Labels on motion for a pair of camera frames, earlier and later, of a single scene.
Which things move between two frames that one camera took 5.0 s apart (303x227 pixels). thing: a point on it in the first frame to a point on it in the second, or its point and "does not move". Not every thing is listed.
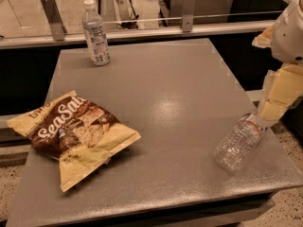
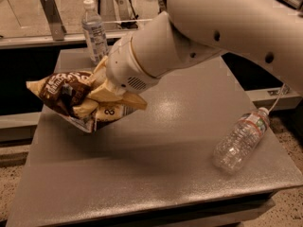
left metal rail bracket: (53, 15) does not move
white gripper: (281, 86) to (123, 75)
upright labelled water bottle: (95, 35) does not move
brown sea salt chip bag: (81, 135) to (57, 92)
